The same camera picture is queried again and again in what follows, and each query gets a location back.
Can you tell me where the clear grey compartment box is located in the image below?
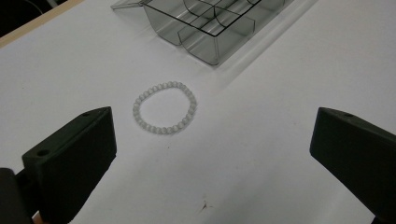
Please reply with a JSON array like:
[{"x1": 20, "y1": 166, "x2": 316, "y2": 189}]
[{"x1": 110, "y1": 0, "x2": 295, "y2": 67}]

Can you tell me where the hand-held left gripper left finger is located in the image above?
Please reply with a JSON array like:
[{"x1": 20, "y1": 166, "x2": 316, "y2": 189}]
[{"x1": 21, "y1": 105, "x2": 118, "y2": 224}]

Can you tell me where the white bead bracelet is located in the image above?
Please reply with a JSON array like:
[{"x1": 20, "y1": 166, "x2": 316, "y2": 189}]
[{"x1": 133, "y1": 80, "x2": 198, "y2": 135}]

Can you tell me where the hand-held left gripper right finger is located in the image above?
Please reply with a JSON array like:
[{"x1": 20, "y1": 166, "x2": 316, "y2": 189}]
[{"x1": 309, "y1": 106, "x2": 396, "y2": 224}]

